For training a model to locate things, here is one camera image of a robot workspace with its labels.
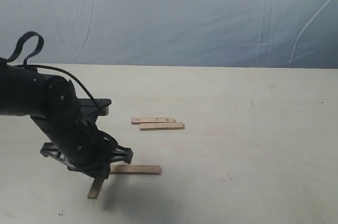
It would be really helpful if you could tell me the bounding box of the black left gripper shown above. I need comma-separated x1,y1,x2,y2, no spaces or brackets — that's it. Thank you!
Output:
31,116,132,180

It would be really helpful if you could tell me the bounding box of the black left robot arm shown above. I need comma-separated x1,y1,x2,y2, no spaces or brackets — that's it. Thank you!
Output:
1,59,133,179

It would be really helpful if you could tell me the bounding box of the blue-grey backdrop cloth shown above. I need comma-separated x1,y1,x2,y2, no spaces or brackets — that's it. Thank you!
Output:
1,0,337,69

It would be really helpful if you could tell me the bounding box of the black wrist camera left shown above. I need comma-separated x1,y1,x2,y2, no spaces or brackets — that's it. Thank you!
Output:
79,98,112,117

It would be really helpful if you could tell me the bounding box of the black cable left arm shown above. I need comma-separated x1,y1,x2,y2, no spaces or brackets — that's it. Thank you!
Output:
13,64,106,115

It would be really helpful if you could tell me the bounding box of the black velcro strap loop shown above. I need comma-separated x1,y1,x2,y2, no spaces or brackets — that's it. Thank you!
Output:
6,31,45,66

